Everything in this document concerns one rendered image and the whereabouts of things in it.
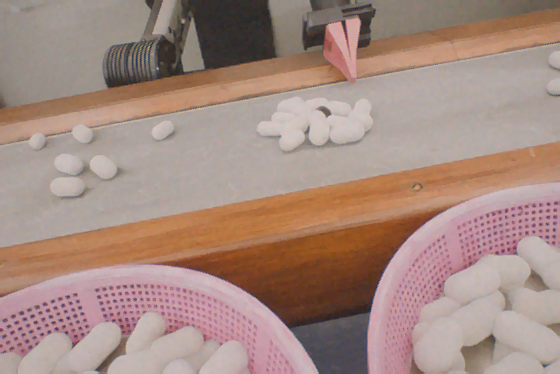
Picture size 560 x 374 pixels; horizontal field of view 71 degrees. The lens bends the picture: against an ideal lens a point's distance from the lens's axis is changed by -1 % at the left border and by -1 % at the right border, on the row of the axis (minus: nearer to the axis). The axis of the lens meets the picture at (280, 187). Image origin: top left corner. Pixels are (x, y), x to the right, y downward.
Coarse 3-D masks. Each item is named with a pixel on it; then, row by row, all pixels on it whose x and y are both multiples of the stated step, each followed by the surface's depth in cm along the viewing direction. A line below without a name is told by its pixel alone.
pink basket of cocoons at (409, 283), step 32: (512, 192) 26; (544, 192) 26; (448, 224) 25; (512, 224) 26; (544, 224) 26; (416, 256) 23; (448, 256) 25; (480, 256) 26; (384, 288) 21; (416, 288) 23; (384, 320) 20; (416, 320) 23; (384, 352) 19
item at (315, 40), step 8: (312, 0) 58; (320, 0) 56; (328, 0) 56; (336, 0) 55; (344, 0) 56; (312, 8) 58; (320, 8) 56; (328, 8) 55; (336, 8) 54; (344, 8) 54; (352, 8) 55; (360, 8) 55; (368, 8) 55; (304, 16) 54; (344, 16) 55; (360, 16) 55; (368, 16) 57; (304, 24) 55; (368, 24) 58; (304, 32) 57; (304, 40) 58; (312, 40) 59; (320, 40) 59; (304, 48) 60
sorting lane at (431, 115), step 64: (448, 64) 58; (512, 64) 54; (128, 128) 55; (192, 128) 51; (256, 128) 48; (384, 128) 43; (448, 128) 41; (512, 128) 39; (0, 192) 44; (128, 192) 39; (192, 192) 38; (256, 192) 36
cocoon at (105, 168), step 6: (96, 156) 43; (102, 156) 43; (90, 162) 43; (96, 162) 42; (102, 162) 41; (108, 162) 42; (96, 168) 41; (102, 168) 41; (108, 168) 41; (114, 168) 42; (102, 174) 41; (108, 174) 42; (114, 174) 42
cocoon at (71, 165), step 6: (60, 156) 44; (66, 156) 44; (72, 156) 44; (54, 162) 44; (60, 162) 44; (66, 162) 43; (72, 162) 43; (78, 162) 44; (60, 168) 44; (66, 168) 43; (72, 168) 43; (78, 168) 44; (72, 174) 44
